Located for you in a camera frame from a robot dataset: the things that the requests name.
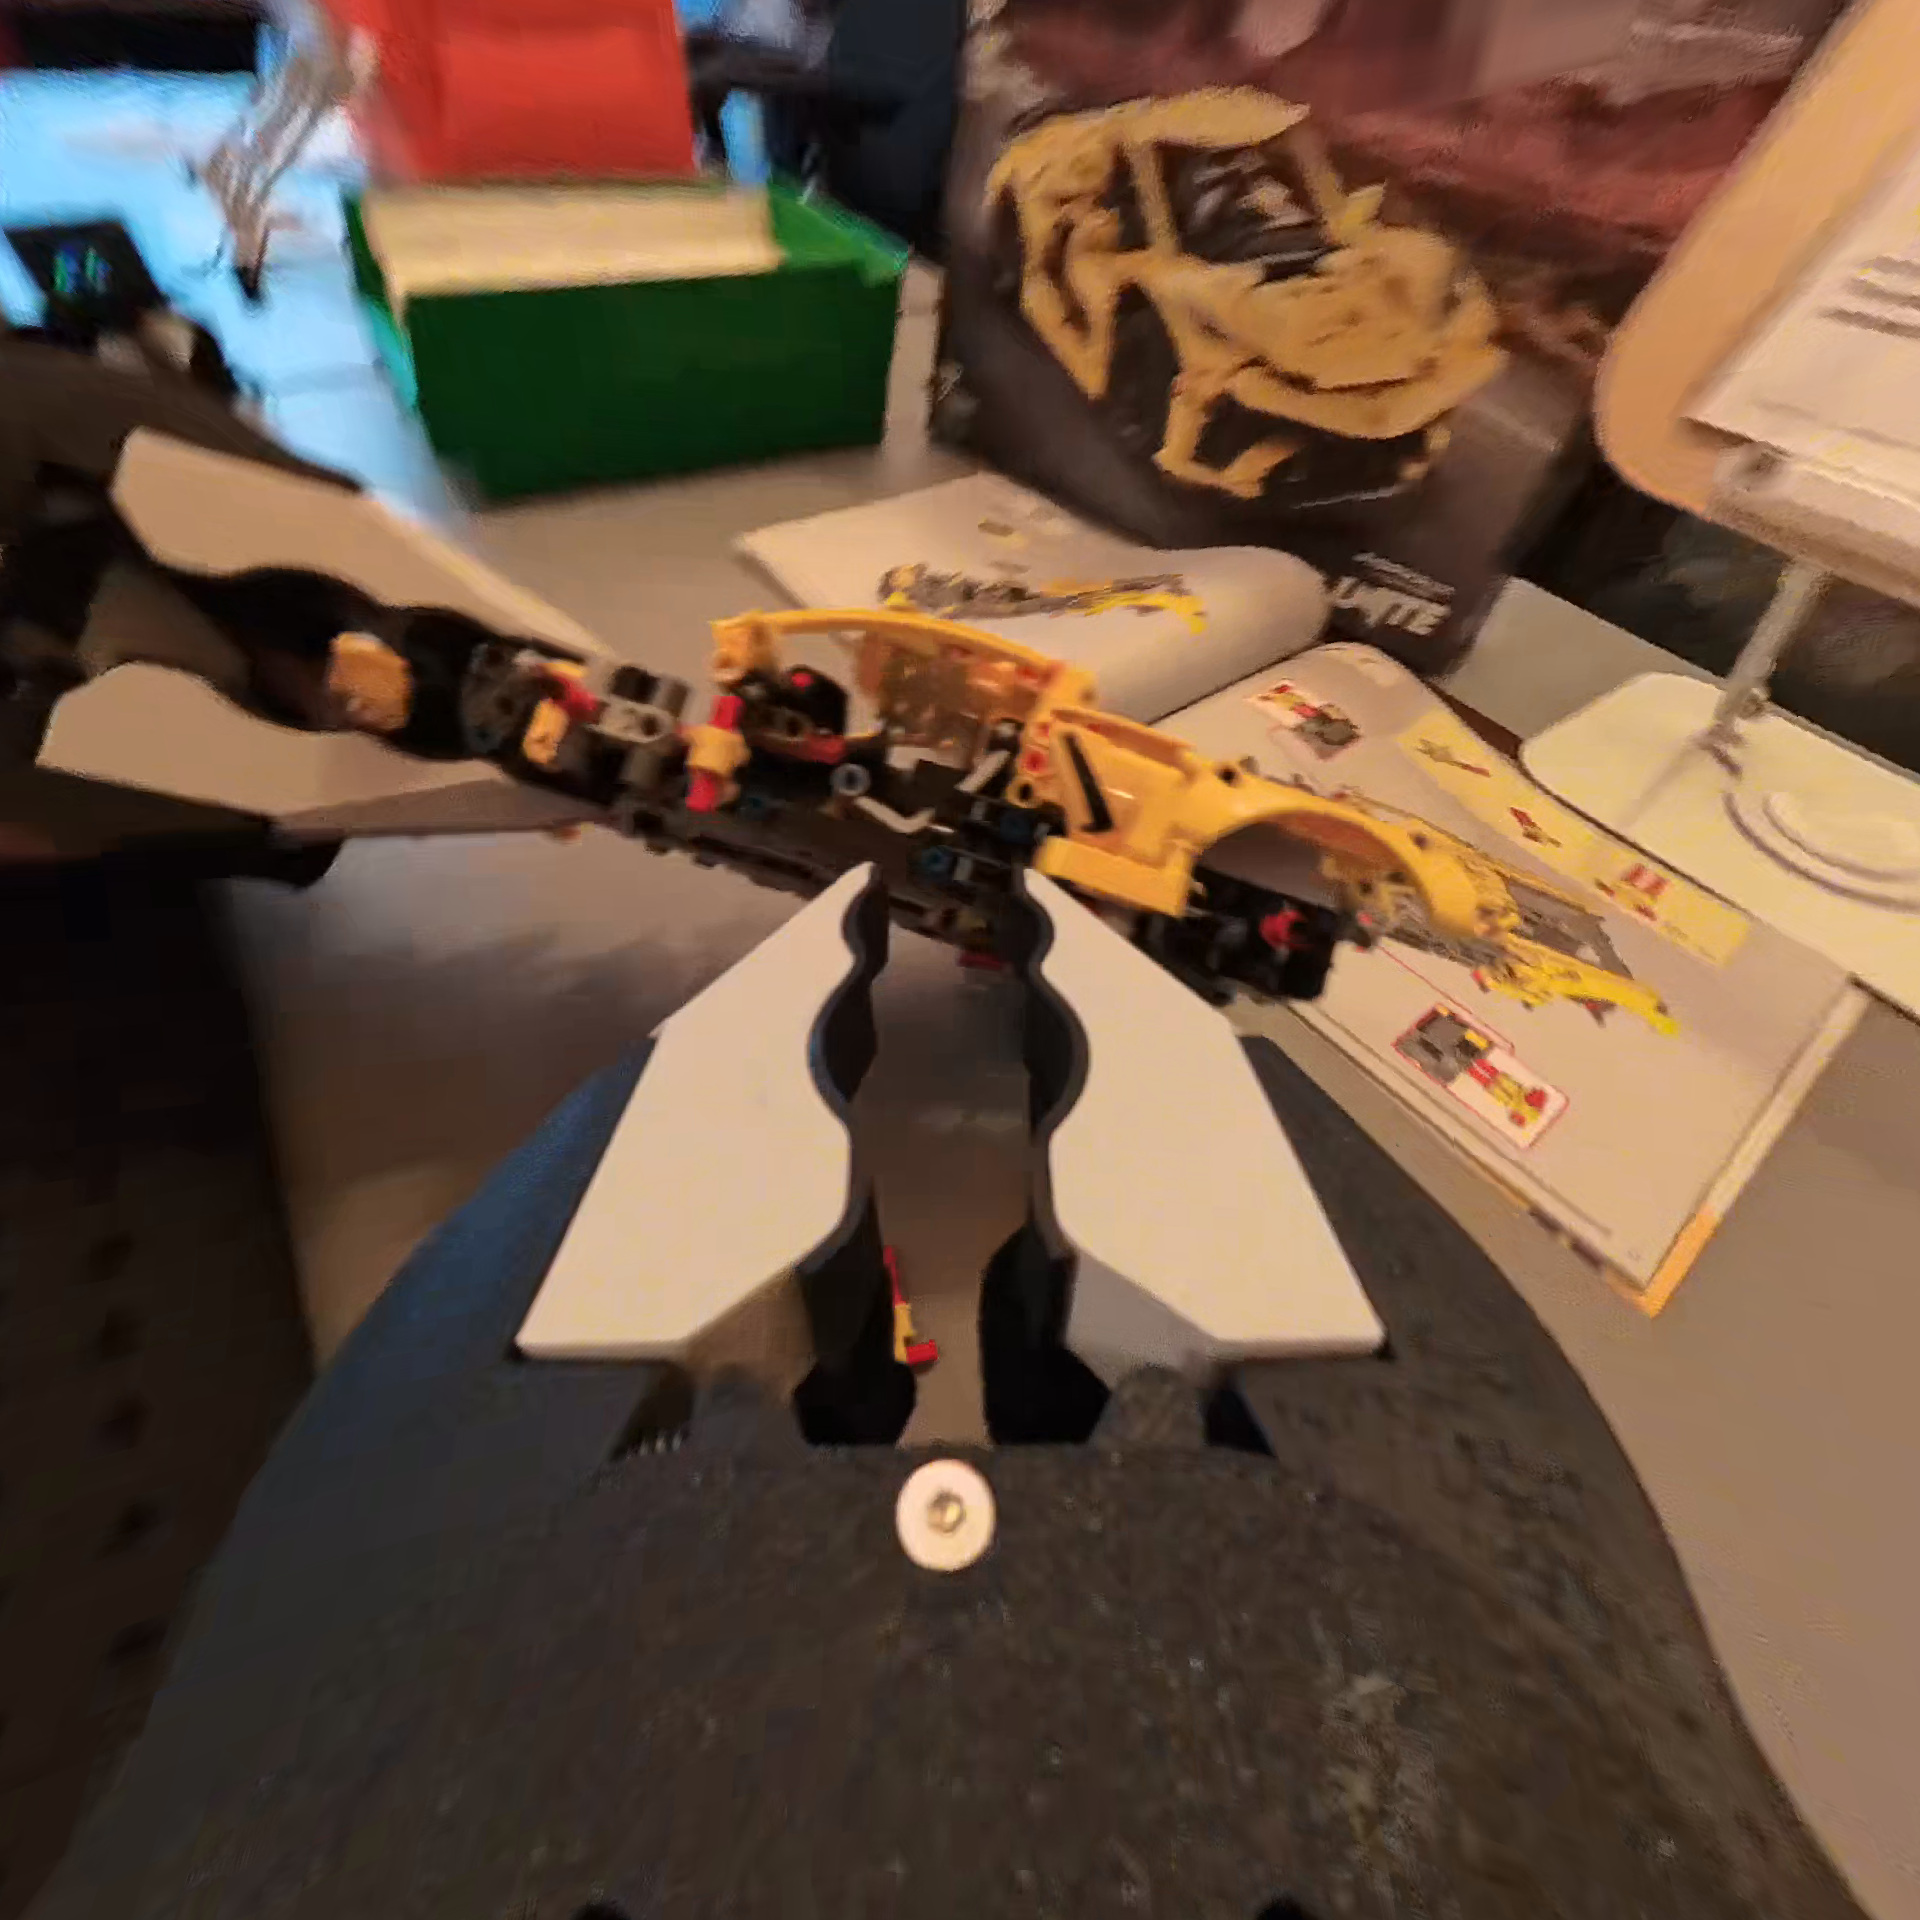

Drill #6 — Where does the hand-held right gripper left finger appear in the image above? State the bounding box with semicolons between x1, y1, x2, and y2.
514;866;919;1446

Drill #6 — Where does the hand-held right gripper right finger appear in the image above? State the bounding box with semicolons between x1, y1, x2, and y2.
974;866;1389;1446

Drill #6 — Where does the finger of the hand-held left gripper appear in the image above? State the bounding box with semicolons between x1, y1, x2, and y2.
112;426;618;669
31;659;605;842

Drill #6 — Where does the yellow brick toy car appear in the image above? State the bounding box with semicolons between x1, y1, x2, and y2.
322;604;1510;1010

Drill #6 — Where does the black device with display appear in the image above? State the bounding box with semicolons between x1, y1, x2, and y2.
0;216;168;340

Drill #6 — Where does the green plastic bin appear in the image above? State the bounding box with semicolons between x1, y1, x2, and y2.
342;176;913;508

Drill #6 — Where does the open instruction booklet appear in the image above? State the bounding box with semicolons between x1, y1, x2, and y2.
734;471;1874;1319

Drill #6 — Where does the orange container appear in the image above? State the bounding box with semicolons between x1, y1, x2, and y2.
322;0;704;190

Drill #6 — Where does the black perforated chair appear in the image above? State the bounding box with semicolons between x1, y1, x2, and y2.
0;869;324;1802

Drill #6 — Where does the instruction sheet on stand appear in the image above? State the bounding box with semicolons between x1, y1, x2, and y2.
1517;0;1920;1022

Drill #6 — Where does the toy car set box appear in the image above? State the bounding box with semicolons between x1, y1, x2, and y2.
926;0;1854;678

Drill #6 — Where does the printed instruction sheet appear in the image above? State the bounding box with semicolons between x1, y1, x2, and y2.
1680;163;1920;497

